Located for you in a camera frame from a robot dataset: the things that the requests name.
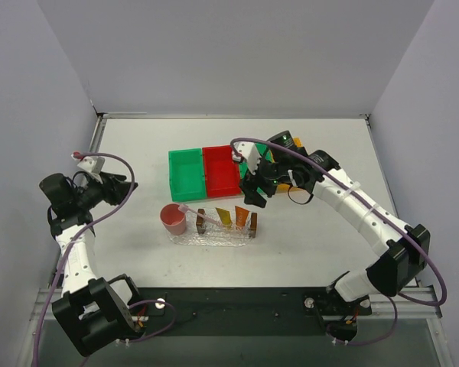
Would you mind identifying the orange toothpaste tube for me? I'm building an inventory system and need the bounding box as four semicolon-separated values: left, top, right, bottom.
235;206;249;230

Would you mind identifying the yellow toothpaste tube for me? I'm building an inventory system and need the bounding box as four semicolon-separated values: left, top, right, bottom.
216;207;233;230

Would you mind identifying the clear textured glass tray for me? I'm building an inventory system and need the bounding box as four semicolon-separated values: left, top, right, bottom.
167;215;255;247

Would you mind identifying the brown tray handle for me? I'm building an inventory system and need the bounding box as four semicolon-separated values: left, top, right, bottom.
196;208;206;235
249;213;258;239

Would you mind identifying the pink plastic cup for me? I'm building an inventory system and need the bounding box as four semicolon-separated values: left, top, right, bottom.
160;203;187;235

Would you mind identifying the white toothbrush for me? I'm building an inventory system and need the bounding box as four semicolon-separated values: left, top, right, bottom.
178;204;223;228

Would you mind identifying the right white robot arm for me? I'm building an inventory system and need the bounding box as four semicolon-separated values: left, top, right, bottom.
230;131;430;303

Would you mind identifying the orange plastic bin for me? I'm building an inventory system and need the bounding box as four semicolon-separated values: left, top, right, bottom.
276;137;303;193

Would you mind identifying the right green plastic bin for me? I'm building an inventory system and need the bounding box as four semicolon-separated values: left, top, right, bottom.
238;143;275;198

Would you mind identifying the green plastic bin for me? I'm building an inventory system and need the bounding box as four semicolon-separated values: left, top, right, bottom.
168;148;207;202
238;143;275;198

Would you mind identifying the red plastic bin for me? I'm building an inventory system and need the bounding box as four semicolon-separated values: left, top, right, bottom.
202;145;241;198

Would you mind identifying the left green plastic bin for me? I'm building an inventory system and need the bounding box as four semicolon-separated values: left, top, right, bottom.
168;148;207;202

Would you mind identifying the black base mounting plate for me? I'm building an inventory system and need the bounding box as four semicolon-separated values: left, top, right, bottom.
134;287;372;336

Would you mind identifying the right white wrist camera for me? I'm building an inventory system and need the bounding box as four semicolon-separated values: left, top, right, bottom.
232;141;262;176

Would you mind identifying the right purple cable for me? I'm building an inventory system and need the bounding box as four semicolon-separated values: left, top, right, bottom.
229;137;448;347

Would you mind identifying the aluminium table edge rail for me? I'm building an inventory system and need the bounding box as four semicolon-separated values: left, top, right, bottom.
89;112;371;151

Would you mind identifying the front aluminium rail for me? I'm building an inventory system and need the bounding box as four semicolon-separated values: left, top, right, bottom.
29;287;443;321

